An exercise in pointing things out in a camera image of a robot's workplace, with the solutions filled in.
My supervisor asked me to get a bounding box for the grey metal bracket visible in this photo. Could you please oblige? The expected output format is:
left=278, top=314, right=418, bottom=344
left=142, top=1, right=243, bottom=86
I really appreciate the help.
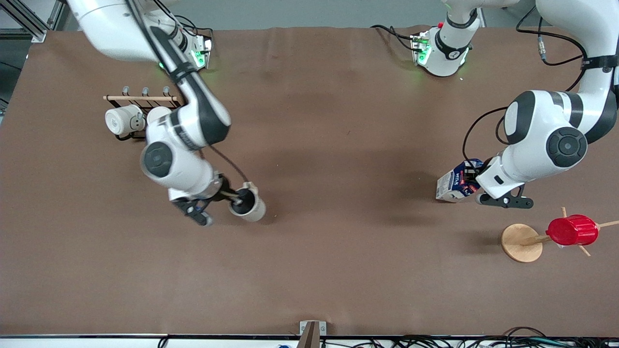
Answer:
left=299, top=320, right=327, bottom=336

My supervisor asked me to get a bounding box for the white cup grey inside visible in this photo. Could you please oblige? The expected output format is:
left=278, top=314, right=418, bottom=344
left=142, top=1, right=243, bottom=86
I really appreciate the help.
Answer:
left=228, top=182, right=266, bottom=222

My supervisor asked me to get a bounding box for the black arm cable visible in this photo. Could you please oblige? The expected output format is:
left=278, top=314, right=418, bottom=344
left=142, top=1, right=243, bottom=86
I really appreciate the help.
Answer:
left=127, top=0, right=250, bottom=185
left=463, top=5, right=588, bottom=162

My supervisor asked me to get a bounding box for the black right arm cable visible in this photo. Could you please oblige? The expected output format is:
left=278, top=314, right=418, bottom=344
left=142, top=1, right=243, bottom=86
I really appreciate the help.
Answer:
left=127, top=0, right=250, bottom=185

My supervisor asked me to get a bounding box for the black base cable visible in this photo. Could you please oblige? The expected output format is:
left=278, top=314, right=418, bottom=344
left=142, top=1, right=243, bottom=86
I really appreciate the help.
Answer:
left=172, top=14, right=214, bottom=42
left=371, top=24, right=417, bottom=51

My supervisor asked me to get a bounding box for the brown table cover sheet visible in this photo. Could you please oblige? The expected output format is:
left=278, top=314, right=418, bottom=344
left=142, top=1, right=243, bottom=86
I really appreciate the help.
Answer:
left=0, top=25, right=619, bottom=337

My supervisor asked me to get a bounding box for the black left base cable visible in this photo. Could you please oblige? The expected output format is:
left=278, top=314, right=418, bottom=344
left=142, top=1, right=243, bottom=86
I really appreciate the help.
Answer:
left=371, top=24, right=417, bottom=51

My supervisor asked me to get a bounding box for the blue white milk carton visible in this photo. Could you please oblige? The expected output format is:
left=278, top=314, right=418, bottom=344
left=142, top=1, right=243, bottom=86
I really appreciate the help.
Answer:
left=436, top=159, right=484, bottom=203

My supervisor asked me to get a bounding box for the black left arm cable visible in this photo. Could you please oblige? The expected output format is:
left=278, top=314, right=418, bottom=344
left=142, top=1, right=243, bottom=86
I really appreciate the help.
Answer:
left=463, top=5, right=588, bottom=162

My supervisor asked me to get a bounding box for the aluminium frame profile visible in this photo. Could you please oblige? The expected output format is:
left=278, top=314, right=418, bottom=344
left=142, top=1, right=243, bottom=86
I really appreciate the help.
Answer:
left=0, top=0, right=66, bottom=43

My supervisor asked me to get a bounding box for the white hanging mug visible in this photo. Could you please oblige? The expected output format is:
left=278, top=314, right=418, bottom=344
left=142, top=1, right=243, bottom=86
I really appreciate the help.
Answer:
left=105, top=105, right=146, bottom=136
left=147, top=106, right=172, bottom=126

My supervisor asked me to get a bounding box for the brown post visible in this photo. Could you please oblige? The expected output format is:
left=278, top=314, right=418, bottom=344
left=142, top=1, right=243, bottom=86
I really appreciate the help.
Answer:
left=296, top=321, right=321, bottom=348

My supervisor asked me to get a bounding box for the red ribbed plastic cup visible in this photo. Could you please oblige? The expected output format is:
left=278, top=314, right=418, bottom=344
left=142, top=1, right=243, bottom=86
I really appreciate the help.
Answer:
left=546, top=215, right=600, bottom=247

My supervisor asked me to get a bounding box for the black right base cable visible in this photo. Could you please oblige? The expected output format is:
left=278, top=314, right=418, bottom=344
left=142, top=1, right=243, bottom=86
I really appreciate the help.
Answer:
left=172, top=14, right=214, bottom=42

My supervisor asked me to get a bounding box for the wooden mug tree stand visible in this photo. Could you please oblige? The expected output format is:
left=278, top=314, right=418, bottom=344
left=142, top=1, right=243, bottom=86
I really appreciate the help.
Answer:
left=501, top=207, right=619, bottom=263

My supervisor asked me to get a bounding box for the black wire mug rack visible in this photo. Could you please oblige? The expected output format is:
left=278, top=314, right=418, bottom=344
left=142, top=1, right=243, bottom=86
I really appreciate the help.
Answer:
left=103, top=86, right=184, bottom=142

